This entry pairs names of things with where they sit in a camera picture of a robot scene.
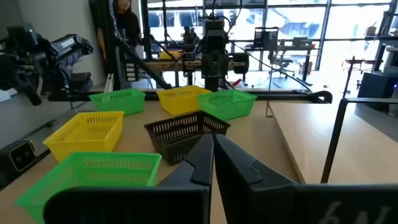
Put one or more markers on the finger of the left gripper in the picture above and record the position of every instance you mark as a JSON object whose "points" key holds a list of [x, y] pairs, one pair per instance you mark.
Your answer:
{"points": [[210, 67], [218, 67]]}

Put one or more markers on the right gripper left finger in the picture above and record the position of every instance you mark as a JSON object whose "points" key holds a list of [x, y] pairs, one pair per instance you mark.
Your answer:
{"points": [[140, 205]]}

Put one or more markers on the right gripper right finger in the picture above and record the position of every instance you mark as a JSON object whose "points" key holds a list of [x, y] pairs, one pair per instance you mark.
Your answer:
{"points": [[280, 205]]}

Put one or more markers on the green plastic basket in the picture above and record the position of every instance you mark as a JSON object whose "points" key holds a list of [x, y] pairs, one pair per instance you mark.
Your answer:
{"points": [[227, 107], [93, 168], [121, 104]]}

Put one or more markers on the yellow plastic basket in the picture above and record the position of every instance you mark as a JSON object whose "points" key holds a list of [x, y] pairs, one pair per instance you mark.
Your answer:
{"points": [[180, 102], [81, 140]]}

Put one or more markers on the black plastic basket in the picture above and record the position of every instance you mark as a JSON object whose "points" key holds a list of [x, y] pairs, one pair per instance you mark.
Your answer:
{"points": [[174, 140]]}

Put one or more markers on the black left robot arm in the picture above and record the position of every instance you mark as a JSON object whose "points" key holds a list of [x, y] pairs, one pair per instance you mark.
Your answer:
{"points": [[214, 84]]}

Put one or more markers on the black background robot arm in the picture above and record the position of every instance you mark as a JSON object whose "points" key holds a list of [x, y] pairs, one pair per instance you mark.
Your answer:
{"points": [[62, 46]]}

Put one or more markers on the yellow background box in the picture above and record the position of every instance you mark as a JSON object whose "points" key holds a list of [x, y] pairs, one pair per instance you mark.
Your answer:
{"points": [[169, 54]]}

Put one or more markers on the black perforated crate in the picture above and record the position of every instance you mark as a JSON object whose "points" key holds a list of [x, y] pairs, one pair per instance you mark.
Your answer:
{"points": [[265, 38]]}

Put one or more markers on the background desk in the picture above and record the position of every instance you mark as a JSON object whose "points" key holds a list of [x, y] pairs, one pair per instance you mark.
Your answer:
{"points": [[295, 43]]}

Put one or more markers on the person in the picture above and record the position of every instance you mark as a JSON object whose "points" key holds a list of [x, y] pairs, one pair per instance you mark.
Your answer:
{"points": [[127, 25]]}

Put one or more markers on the black computer case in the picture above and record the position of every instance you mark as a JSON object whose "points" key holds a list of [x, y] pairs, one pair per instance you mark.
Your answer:
{"points": [[376, 85]]}

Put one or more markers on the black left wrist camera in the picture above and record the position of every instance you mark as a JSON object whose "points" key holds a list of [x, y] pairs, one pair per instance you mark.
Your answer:
{"points": [[216, 31]]}

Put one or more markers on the black aluminium rig frame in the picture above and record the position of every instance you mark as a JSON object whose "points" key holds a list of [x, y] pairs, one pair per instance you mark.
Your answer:
{"points": [[280, 93]]}

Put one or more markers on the black table-level camera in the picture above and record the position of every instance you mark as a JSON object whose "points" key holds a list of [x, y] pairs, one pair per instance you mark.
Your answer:
{"points": [[18, 158]]}

